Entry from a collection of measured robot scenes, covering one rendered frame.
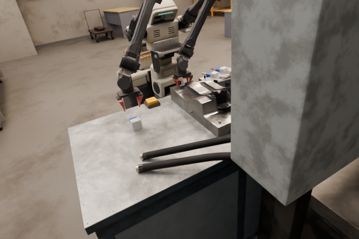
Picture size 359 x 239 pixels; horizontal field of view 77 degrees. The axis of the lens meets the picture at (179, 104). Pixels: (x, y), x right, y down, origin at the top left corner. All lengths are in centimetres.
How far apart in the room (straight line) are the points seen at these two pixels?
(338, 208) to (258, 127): 54
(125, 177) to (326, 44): 82
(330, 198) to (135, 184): 67
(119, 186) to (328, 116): 74
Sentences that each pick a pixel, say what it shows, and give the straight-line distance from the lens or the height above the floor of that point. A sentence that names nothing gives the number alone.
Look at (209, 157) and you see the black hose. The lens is 88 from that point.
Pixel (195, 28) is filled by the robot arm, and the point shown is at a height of 121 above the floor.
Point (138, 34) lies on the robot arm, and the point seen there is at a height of 127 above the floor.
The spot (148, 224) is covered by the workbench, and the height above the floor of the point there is 63.
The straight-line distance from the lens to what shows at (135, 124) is 120.
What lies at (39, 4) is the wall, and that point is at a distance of 933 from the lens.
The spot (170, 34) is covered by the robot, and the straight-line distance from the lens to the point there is 178.
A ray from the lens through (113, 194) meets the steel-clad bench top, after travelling 93.
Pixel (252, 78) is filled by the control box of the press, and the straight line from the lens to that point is 41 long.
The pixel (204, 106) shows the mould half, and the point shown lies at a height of 91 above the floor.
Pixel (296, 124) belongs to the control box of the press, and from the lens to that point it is 38.
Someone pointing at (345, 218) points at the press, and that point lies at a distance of 91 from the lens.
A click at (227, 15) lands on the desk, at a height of 58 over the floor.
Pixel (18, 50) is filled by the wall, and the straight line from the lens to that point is 816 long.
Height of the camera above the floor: 146
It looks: 28 degrees down
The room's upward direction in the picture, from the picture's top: 7 degrees counter-clockwise
